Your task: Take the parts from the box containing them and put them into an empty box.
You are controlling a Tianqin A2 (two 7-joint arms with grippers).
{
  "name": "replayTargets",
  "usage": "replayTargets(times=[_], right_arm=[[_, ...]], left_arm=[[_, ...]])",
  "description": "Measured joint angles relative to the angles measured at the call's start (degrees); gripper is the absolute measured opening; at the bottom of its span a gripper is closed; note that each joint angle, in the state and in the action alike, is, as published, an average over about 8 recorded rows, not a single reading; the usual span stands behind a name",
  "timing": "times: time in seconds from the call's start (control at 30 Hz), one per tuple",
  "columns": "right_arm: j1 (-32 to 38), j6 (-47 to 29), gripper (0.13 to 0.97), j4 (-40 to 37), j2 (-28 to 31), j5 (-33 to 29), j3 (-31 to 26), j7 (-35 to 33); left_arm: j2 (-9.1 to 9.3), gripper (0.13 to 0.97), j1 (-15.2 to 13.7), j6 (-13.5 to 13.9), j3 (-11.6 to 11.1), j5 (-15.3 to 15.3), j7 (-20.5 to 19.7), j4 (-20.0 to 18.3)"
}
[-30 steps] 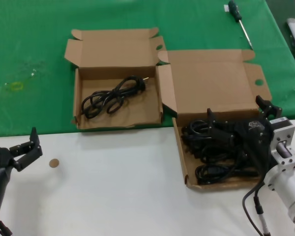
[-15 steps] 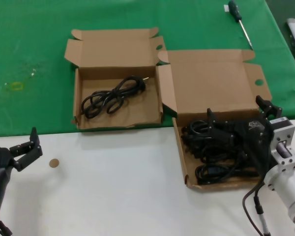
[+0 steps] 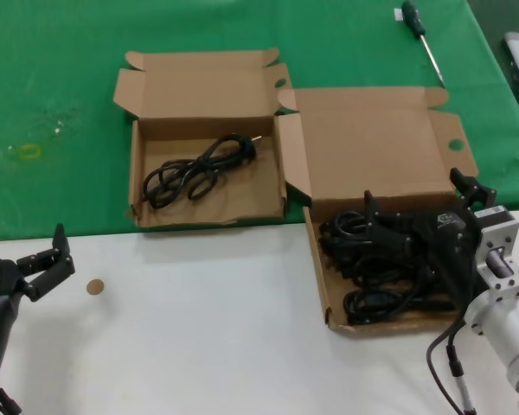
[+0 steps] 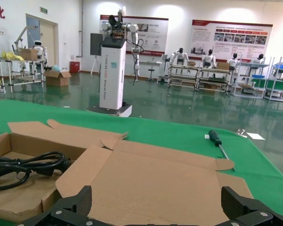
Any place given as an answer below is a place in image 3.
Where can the green tablecloth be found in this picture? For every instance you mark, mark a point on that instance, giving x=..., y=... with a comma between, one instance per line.
x=69, y=65

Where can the round cardboard disc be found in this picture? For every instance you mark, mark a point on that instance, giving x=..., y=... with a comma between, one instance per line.
x=95, y=286

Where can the large open cardboard box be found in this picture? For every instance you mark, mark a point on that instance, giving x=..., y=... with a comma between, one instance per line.
x=372, y=142

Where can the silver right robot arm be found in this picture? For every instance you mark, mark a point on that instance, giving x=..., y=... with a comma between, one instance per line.
x=501, y=242

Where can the grey metal bar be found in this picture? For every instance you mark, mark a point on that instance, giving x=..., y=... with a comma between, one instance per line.
x=517, y=49

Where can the shallow open cardboard box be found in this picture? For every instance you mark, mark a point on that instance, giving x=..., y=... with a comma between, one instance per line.
x=207, y=86

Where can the small white scrap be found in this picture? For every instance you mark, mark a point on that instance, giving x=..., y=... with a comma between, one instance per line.
x=59, y=127

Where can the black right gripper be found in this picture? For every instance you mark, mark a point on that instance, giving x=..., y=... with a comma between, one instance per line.
x=450, y=235

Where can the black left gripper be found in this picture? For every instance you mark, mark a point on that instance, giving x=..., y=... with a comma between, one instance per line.
x=0, y=279

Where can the small white paper tag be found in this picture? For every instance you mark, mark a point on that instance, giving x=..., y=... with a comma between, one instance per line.
x=398, y=15

